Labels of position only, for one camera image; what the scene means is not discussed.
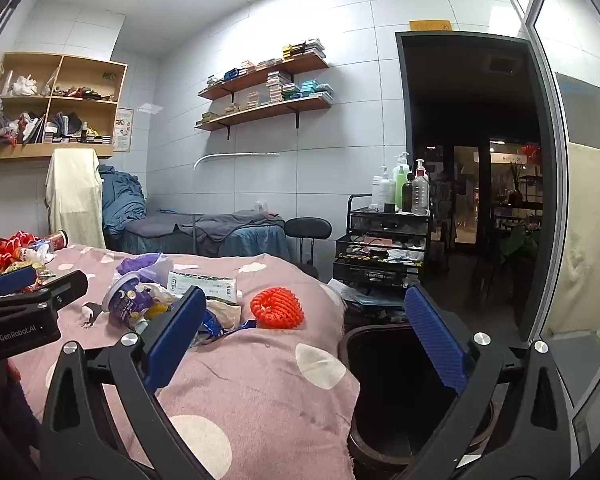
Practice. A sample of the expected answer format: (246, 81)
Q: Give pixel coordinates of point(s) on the grey blue bag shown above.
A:
(365, 300)

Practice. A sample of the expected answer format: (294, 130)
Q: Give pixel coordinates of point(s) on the purple paper cup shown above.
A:
(125, 302)

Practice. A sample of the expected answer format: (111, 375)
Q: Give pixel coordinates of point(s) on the cream hanging cloth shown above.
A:
(75, 195)

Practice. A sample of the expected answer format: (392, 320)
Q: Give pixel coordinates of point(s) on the wall poster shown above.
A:
(124, 130)

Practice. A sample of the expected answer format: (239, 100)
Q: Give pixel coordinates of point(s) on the grey paper sheet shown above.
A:
(585, 110)

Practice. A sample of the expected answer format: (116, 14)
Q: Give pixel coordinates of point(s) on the heap of blue bedding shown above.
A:
(122, 200)

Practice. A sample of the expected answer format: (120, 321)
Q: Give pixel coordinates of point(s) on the row of flat boxes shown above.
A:
(75, 137)

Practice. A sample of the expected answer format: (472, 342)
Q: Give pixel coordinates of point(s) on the green and silver drink carton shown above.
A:
(205, 287)

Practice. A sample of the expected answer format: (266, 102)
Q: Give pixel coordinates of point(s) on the black mesh trolley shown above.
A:
(380, 222)

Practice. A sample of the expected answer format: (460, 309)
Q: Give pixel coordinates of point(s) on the heap of mixed cloths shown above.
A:
(20, 130)

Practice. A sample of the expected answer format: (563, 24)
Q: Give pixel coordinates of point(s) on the clear plastic bottle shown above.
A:
(36, 253)

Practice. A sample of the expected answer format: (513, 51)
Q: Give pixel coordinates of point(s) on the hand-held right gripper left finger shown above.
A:
(175, 340)

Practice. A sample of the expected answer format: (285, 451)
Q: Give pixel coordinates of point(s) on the white pump bottle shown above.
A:
(382, 192)

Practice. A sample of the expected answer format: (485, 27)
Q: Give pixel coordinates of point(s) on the wooden wall shelf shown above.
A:
(280, 66)
(280, 107)

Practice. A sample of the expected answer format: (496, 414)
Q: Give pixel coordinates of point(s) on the wooden cubby shelf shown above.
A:
(121, 110)

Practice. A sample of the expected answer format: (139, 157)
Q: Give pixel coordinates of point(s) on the clear pump bottle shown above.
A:
(421, 192)

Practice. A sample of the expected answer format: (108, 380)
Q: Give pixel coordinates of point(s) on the blue skirted massage bed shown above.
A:
(260, 245)

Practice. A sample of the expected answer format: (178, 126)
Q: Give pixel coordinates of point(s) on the dark glass bottle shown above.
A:
(407, 197)

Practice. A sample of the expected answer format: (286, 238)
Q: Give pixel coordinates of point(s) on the red foam fruit net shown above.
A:
(277, 308)

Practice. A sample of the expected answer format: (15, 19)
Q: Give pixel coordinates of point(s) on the green potted plant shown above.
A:
(520, 240)

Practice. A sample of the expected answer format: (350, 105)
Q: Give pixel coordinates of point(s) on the stacks of small boxes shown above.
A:
(300, 50)

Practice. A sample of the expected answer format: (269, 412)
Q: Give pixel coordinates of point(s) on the aluminium framed glass partition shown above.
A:
(590, 260)

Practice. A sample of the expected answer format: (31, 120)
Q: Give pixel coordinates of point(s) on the grey folded cloth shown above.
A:
(67, 122)

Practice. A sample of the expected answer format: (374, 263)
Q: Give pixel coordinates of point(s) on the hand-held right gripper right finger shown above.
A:
(437, 345)

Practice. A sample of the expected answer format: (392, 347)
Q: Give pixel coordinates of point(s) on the red and black clutter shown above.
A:
(75, 92)

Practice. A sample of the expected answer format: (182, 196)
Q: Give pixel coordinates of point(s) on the red crisps can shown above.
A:
(56, 240)

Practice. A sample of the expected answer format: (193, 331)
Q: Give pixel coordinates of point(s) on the wall shelves with boxes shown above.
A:
(305, 89)

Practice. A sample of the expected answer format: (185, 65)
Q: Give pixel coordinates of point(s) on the clear plastic wrap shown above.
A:
(161, 292)

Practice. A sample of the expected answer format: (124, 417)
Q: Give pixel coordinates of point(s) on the beige paper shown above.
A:
(228, 312)

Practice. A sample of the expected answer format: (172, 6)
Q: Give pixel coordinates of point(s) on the white floor lamp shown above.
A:
(230, 155)

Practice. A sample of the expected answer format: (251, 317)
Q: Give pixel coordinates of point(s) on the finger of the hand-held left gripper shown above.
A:
(15, 280)
(62, 287)

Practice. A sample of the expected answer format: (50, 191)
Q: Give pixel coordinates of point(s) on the red patterned snack bag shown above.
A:
(10, 250)

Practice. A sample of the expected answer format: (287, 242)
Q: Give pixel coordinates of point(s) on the yellow door sign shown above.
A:
(430, 25)

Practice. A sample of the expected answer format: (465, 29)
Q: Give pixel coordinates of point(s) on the black door frame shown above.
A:
(400, 110)

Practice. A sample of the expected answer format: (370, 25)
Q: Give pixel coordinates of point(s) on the dark brown bin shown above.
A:
(395, 385)

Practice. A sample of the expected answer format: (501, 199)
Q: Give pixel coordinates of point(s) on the white plastic bag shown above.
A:
(22, 85)

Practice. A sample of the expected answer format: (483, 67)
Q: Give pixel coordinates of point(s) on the clutter of small tools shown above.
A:
(380, 254)

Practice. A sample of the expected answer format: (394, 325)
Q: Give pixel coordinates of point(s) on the group of pump bottles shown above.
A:
(401, 180)

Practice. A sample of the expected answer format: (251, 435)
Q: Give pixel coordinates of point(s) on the blue foil wrapper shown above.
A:
(215, 327)

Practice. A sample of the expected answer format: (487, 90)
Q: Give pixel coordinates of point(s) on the grey blanket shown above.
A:
(220, 225)

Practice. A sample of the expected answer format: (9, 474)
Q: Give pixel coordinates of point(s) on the black round stool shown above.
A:
(307, 227)

